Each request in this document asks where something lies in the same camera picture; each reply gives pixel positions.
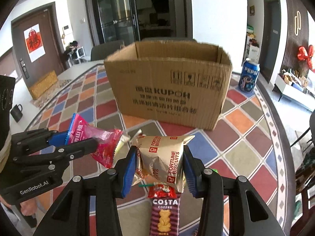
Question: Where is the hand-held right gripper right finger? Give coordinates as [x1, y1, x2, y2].
[183, 145, 286, 236]

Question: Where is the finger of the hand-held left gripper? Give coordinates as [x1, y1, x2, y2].
[11, 128, 73, 156]
[13, 137, 99, 171]

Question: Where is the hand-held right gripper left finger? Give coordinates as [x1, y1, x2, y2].
[33, 146, 138, 236]

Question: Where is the pink snack packet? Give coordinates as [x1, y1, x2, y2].
[65, 114, 123, 169]

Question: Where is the beige biscuit packet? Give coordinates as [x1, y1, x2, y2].
[130, 134, 196, 193]

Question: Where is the brown cardboard box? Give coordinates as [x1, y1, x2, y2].
[103, 41, 233, 131]

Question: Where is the small red candy packet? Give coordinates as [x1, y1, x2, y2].
[148, 182, 178, 199]

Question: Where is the black mug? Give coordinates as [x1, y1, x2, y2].
[10, 104, 23, 123]

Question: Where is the maroon striped bear biscuit packet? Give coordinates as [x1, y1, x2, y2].
[149, 197, 181, 236]

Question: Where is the gold patterned box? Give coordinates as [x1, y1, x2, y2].
[28, 70, 59, 100]

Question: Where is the colourful checked tablecloth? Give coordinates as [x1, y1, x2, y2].
[23, 64, 299, 236]

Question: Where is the white stool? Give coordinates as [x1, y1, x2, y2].
[68, 47, 90, 67]

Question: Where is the black bag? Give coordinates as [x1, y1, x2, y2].
[63, 41, 80, 57]

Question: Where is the brown entrance door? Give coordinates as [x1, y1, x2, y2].
[11, 2, 64, 89]

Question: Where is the red and white door poster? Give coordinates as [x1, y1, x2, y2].
[23, 24, 45, 63]

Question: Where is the grey chair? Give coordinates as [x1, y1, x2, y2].
[91, 39, 125, 61]

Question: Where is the dark chair with green cloth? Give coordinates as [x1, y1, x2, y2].
[290, 150, 315, 236]

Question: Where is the blue soda can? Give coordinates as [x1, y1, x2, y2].
[238, 58, 260, 92]

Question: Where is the white low cabinet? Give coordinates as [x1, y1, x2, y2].
[274, 74, 315, 112]

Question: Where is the glass sliding door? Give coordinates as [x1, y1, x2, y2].
[90, 0, 138, 47]

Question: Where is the pile of cardboard clutter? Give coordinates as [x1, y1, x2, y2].
[279, 70, 310, 94]

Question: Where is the shelf with assorted goods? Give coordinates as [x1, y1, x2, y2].
[246, 25, 260, 62]

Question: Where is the dark interior door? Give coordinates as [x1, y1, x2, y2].
[264, 0, 281, 84]

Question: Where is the red bow decoration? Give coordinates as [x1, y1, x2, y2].
[296, 45, 315, 73]

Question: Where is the door lock handle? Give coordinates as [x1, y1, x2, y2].
[20, 58, 29, 79]

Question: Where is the gold wall ornament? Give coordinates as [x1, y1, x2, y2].
[294, 11, 302, 36]

